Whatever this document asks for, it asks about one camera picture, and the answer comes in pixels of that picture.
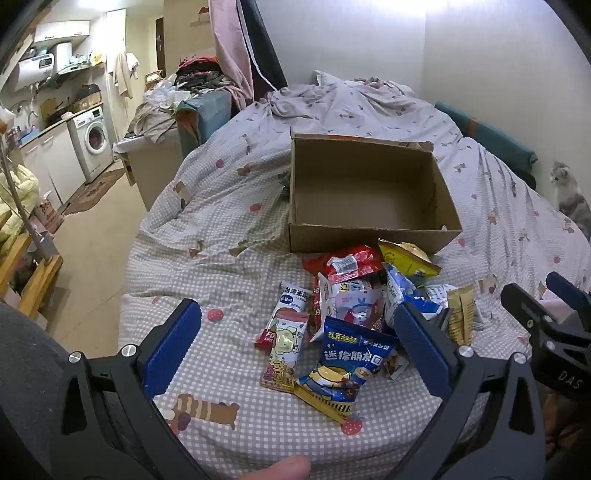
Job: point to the gold snack packet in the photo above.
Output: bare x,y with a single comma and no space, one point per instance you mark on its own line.
461,314

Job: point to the white kitchen counter cabinet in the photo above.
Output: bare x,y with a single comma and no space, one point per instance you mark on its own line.
55,161

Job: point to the white red rice cracker packet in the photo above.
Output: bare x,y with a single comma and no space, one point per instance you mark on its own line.
293,300

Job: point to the teal padded bed board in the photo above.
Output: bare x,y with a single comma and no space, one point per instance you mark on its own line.
203,115
489,134

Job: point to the white light blue snack packet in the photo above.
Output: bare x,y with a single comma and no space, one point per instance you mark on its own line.
355,304

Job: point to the heap of grey clothes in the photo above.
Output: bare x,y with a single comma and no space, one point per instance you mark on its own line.
152,117

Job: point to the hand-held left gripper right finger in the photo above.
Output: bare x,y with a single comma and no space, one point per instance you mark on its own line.
422,350

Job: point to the person's dark grey clothing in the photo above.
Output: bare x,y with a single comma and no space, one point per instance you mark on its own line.
23,392

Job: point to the pile of dark clothes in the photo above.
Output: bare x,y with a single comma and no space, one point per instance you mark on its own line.
201,74

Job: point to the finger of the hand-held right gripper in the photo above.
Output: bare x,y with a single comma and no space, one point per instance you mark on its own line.
565,287
521,302

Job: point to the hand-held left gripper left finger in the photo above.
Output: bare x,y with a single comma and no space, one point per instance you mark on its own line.
173,344

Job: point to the white washing machine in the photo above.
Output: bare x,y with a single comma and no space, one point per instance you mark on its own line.
92,136

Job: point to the white water heater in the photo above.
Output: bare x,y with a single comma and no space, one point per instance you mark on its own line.
34,69

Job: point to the dark grey object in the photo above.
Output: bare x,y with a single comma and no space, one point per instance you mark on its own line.
285,182

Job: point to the pink curtain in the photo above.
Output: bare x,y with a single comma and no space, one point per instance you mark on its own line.
228,50

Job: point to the pink fleece cloth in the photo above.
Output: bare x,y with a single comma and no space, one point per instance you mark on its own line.
551,307

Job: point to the checked printed bed sheet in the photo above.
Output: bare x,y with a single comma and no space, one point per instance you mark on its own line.
221,207

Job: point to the wooden rack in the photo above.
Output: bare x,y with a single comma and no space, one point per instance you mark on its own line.
39,277

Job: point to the dark curtain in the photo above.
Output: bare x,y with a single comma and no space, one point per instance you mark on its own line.
263,46

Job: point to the hanging beige towel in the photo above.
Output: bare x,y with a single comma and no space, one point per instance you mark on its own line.
122,71

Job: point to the brown floor rug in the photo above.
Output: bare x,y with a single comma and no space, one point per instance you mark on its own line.
94,189

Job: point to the small brown snack packet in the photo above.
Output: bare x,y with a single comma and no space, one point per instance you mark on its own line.
395,367

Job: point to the pink cartoon snack packet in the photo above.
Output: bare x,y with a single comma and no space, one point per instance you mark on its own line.
284,341

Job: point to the brown cardboard carton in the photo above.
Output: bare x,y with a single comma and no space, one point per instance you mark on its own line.
87,101

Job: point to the brown cardboard box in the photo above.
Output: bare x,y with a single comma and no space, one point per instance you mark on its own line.
369,203

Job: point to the blue yellow snack packet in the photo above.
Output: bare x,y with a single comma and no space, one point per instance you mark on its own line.
344,364

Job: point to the grey white cat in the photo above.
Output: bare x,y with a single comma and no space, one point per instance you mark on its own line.
570,198

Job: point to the white side table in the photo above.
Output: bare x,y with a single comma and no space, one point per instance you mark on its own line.
143,166

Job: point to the white pillow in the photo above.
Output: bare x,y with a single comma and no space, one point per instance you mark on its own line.
330,79

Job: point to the grey metal pole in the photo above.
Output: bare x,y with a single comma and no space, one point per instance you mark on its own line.
16,198

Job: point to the white wall cabinet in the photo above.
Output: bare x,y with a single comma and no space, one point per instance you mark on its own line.
60,31

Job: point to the yellow quilt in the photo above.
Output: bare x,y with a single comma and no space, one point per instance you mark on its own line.
16,194

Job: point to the red snack packet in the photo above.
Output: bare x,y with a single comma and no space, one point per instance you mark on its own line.
351,258

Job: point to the small white snack packet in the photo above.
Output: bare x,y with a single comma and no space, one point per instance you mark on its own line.
438,291

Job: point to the person's left hand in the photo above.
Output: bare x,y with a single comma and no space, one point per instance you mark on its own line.
277,470

